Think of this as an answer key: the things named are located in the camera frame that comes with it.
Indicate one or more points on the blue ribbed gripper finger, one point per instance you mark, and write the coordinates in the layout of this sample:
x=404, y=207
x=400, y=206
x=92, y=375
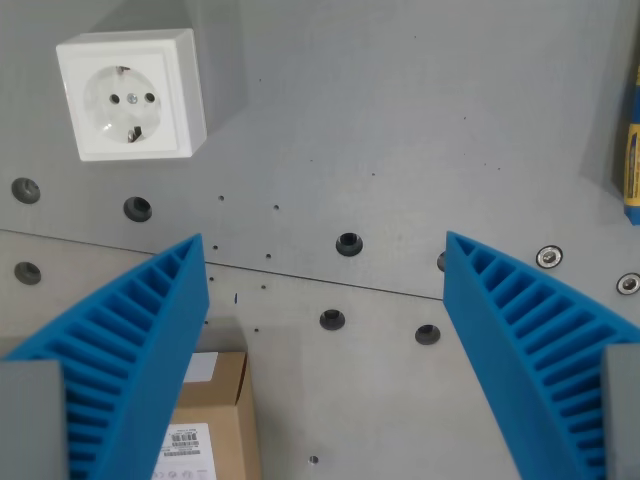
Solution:
x=480, y=320
x=150, y=340

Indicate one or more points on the brown cardboard box with label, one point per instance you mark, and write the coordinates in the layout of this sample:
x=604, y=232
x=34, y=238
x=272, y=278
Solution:
x=220, y=400

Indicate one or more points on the blue and yellow package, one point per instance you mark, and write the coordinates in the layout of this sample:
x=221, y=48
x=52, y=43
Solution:
x=633, y=160

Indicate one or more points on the white wall socket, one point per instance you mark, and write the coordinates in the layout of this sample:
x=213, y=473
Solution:
x=125, y=100

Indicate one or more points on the silver hex socket screw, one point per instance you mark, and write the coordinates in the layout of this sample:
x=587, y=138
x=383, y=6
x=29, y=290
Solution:
x=628, y=284
x=549, y=257

